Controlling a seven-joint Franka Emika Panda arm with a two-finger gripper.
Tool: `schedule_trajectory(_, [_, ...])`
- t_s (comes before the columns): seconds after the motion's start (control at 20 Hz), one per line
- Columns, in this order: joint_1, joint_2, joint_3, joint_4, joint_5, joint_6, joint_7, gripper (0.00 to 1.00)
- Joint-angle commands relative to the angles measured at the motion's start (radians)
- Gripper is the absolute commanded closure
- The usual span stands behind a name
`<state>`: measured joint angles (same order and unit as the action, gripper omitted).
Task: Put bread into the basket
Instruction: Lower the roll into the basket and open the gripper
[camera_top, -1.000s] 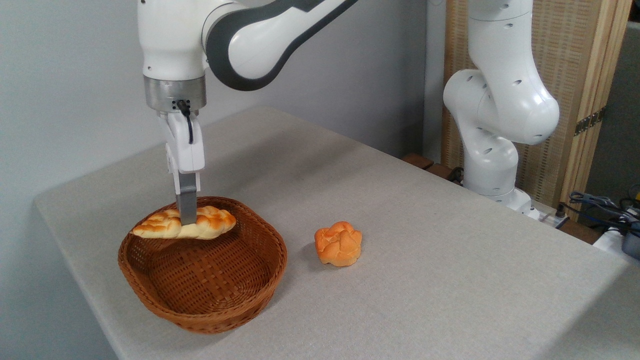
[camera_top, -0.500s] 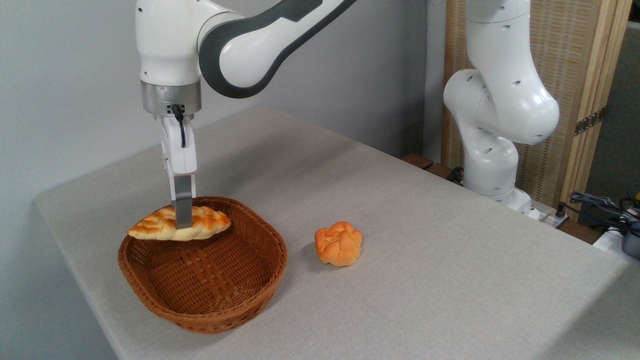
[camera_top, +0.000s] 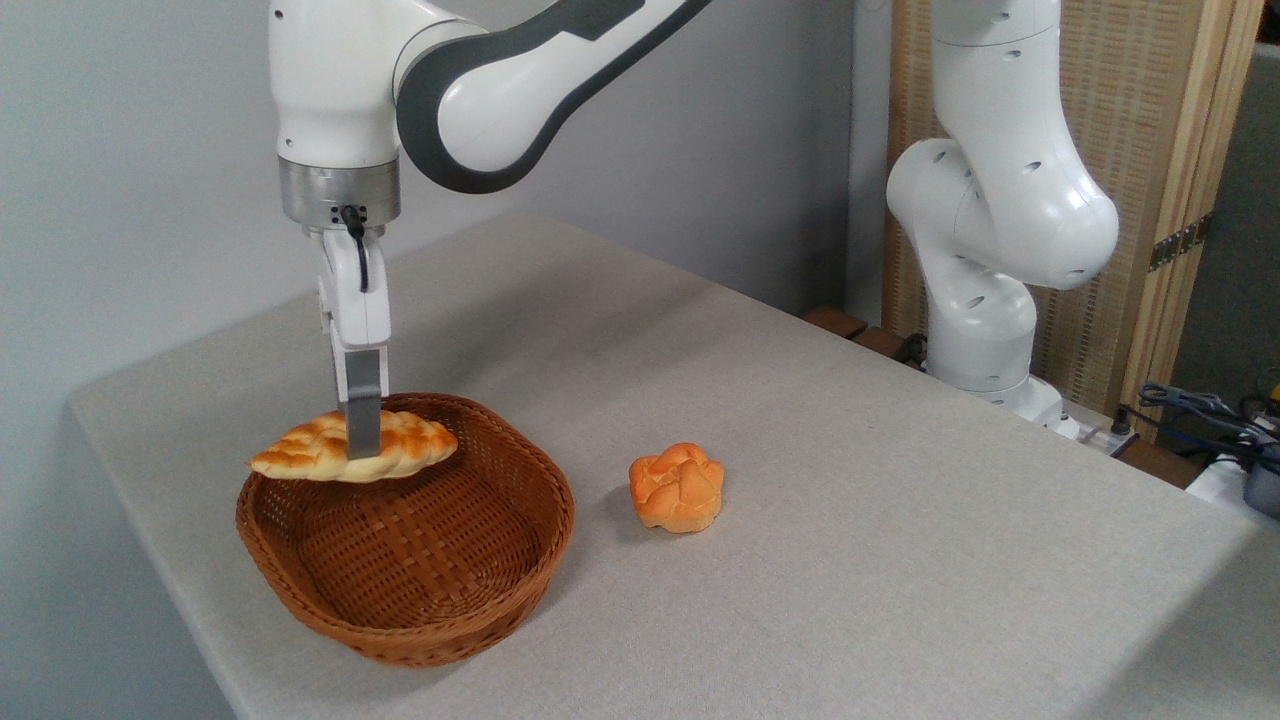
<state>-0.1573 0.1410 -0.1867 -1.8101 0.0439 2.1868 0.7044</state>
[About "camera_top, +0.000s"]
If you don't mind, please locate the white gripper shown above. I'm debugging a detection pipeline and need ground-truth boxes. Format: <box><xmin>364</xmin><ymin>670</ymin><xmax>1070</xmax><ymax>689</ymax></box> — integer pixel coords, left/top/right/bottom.
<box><xmin>317</xmin><ymin>228</ymin><xmax>392</xmax><ymax>462</ymax></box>

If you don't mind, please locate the long braided bread loaf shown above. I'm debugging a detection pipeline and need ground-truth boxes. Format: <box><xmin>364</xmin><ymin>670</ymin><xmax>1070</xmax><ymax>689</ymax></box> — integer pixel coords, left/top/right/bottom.
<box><xmin>249</xmin><ymin>409</ymin><xmax>459</xmax><ymax>485</ymax></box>

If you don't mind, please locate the brown wicker basket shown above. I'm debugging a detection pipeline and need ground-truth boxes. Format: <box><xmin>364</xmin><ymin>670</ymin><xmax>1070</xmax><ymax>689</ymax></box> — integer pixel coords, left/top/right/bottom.
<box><xmin>236</xmin><ymin>392</ymin><xmax>576</xmax><ymax>668</ymax></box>

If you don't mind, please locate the round orange bread bun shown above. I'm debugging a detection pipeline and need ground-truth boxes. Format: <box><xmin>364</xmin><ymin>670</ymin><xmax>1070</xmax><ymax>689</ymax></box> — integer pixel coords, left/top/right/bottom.
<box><xmin>629</xmin><ymin>442</ymin><xmax>725</xmax><ymax>534</ymax></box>

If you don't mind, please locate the brown wooden block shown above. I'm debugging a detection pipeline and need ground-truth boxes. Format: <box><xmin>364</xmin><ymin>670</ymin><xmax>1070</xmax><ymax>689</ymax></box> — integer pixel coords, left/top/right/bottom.
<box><xmin>852</xmin><ymin>327</ymin><xmax>909</xmax><ymax>361</ymax></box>
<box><xmin>805</xmin><ymin>307</ymin><xmax>869</xmax><ymax>341</ymax></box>

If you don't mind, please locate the white power strip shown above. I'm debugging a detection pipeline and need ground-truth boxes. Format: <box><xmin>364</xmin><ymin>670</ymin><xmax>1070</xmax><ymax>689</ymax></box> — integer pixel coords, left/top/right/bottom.
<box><xmin>1058</xmin><ymin>418</ymin><xmax>1141</xmax><ymax>458</ymax></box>

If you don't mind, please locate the brass screen hinge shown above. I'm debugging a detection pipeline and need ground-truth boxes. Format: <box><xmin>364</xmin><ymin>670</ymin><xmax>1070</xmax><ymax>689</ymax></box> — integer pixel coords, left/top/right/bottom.
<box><xmin>1148</xmin><ymin>214</ymin><xmax>1213</xmax><ymax>272</ymax></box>

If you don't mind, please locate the wooden rattan folding screen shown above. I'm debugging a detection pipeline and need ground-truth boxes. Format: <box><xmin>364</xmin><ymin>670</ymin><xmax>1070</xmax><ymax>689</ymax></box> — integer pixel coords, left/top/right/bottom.
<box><xmin>885</xmin><ymin>0</ymin><xmax>1267</xmax><ymax>441</ymax></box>

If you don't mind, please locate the grey device box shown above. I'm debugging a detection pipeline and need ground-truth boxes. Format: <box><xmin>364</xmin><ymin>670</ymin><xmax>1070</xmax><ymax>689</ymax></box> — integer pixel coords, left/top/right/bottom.
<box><xmin>1243</xmin><ymin>463</ymin><xmax>1280</xmax><ymax>522</ymax></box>

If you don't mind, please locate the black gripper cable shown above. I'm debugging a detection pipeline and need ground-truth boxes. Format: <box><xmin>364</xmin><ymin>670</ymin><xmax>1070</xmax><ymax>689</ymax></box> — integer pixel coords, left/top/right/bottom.
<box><xmin>340</xmin><ymin>205</ymin><xmax>372</xmax><ymax>294</ymax></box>

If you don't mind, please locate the blue and black cable bundle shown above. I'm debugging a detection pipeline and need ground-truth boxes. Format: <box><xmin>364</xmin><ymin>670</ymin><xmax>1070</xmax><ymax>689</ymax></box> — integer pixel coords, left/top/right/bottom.
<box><xmin>1136</xmin><ymin>382</ymin><xmax>1280</xmax><ymax>453</ymax></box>

